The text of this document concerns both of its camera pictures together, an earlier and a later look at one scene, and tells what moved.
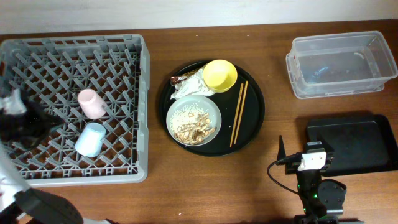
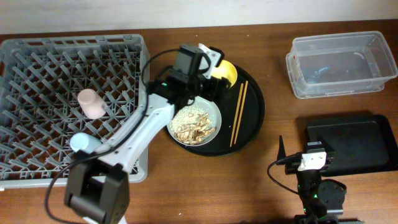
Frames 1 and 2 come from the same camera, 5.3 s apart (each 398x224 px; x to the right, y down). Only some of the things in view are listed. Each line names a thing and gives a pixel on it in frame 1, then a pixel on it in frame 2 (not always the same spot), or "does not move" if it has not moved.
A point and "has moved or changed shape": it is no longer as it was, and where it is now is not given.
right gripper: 291,167 does not move
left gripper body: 25,129 to 208,88
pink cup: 93,106 does not move
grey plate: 205,103 does not move
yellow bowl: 219,75 does not move
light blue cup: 89,141 has moved or changed shape
